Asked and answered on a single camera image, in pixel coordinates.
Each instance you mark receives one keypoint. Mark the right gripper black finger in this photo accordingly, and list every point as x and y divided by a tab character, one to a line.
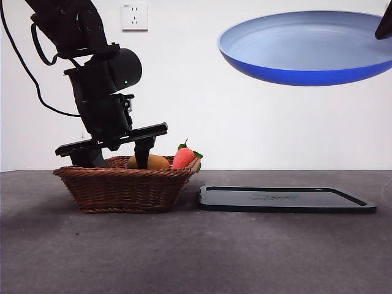
385	29

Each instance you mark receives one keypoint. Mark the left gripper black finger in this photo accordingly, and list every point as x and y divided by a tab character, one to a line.
88	160
143	154

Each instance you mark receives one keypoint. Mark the blue round plate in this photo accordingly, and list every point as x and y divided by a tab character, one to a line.
300	46

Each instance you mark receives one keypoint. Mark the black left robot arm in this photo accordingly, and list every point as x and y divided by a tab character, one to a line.
88	27

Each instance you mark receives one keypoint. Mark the yellow potato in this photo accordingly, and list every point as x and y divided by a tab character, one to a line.
160	162

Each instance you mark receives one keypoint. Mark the brown wicker basket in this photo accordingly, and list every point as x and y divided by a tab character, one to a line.
122	190

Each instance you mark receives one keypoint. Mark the dark rectangular tray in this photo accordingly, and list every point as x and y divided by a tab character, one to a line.
275	203

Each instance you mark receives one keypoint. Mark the white wall power socket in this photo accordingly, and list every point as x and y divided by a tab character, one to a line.
135	16

